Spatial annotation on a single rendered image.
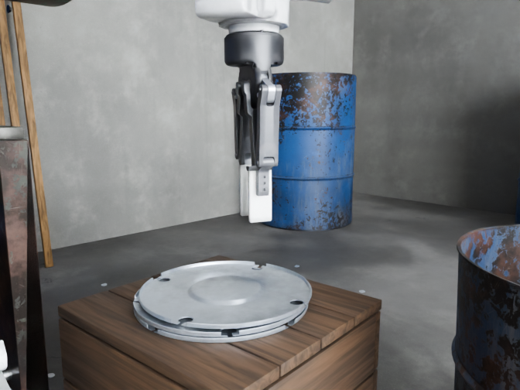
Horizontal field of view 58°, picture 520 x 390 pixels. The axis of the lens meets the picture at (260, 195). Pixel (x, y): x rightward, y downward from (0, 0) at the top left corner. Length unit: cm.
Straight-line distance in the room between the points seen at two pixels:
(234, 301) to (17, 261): 41
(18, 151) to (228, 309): 46
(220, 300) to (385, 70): 329
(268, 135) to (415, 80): 324
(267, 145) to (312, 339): 29
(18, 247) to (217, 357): 45
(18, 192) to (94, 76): 170
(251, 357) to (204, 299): 16
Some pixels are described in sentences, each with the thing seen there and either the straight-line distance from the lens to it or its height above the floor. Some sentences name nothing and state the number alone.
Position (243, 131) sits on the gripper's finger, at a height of 64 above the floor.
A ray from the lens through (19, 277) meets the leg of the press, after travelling 96.
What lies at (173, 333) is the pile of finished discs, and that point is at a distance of 73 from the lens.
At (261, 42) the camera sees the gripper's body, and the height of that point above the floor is 75.
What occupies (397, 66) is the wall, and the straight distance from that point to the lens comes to 386.
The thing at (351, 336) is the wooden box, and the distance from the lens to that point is 79.
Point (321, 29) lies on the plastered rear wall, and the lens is 378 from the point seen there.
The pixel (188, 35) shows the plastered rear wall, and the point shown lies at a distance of 291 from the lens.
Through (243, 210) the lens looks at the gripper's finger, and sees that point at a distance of 65.
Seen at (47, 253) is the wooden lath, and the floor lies 6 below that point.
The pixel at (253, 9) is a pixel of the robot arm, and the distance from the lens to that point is 56.
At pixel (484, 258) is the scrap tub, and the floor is 43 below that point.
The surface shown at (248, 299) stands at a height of 37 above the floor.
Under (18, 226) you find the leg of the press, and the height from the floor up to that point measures 47.
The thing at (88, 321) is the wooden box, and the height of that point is 35.
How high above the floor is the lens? 67
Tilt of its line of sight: 10 degrees down
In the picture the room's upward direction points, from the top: straight up
